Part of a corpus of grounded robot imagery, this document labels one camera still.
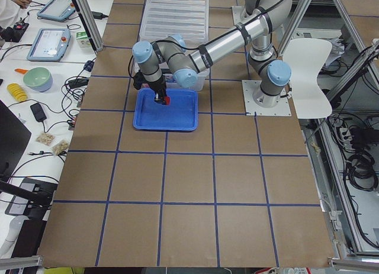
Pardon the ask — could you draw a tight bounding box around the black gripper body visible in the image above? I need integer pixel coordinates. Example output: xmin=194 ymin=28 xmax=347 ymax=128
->
xmin=148 ymin=77 xmax=166 ymax=99

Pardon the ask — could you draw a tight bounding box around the clear plastic box lid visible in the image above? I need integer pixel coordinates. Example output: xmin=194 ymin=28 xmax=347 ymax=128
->
xmin=140 ymin=0 xmax=209 ymax=47

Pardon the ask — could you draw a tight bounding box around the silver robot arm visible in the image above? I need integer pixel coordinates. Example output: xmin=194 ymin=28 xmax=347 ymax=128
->
xmin=132 ymin=0 xmax=292 ymax=105

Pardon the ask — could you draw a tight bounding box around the clear plastic storage box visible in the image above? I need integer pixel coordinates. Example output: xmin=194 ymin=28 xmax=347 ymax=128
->
xmin=132 ymin=53 xmax=209 ymax=91

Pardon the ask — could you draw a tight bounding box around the blue plastic tray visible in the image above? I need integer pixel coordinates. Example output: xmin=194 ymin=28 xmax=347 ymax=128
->
xmin=133 ymin=88 xmax=198 ymax=131

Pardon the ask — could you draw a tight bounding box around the green white carton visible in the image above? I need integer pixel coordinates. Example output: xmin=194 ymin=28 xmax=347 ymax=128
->
xmin=75 ymin=31 xmax=91 ymax=48

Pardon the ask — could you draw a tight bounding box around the snack bag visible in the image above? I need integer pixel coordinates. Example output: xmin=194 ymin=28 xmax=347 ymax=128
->
xmin=36 ymin=132 xmax=55 ymax=146
xmin=52 ymin=140 xmax=70 ymax=156

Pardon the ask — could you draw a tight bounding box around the blue teach pendant near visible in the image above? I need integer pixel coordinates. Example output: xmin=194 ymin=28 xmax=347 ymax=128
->
xmin=27 ymin=28 xmax=71 ymax=62

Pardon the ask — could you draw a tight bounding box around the blue teach pendant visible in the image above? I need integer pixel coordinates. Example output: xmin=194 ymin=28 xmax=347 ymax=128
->
xmin=27 ymin=28 xmax=71 ymax=62
xmin=37 ymin=0 xmax=75 ymax=22

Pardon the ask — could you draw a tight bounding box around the green bowl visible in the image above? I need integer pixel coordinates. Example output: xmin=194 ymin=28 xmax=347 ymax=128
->
xmin=23 ymin=67 xmax=53 ymax=92

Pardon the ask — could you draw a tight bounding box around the black power adapter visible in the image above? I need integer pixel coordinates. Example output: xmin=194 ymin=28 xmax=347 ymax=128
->
xmin=30 ymin=103 xmax=47 ymax=123

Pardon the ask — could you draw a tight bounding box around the blue teach pendant far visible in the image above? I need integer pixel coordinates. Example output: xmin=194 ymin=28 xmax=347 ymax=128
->
xmin=37 ymin=0 xmax=75 ymax=22

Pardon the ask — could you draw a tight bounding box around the orange carrot toy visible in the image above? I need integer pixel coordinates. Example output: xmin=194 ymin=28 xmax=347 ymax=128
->
xmin=15 ymin=68 xmax=28 ymax=75

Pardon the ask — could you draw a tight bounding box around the yellow ridged object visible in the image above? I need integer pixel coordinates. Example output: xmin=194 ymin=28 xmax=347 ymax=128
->
xmin=7 ymin=83 xmax=28 ymax=102

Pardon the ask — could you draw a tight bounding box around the white chair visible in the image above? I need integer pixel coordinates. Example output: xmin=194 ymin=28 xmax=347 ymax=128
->
xmin=282 ymin=38 xmax=332 ymax=119

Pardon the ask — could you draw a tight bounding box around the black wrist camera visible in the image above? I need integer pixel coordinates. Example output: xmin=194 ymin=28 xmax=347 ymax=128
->
xmin=133 ymin=72 xmax=145 ymax=91

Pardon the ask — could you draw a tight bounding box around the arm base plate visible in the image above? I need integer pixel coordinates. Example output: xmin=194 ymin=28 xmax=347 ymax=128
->
xmin=232 ymin=6 xmax=252 ymax=29
xmin=242 ymin=80 xmax=291 ymax=117

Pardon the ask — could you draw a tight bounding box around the aluminium frame post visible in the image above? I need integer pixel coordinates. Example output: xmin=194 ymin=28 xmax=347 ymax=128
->
xmin=71 ymin=0 xmax=104 ymax=53

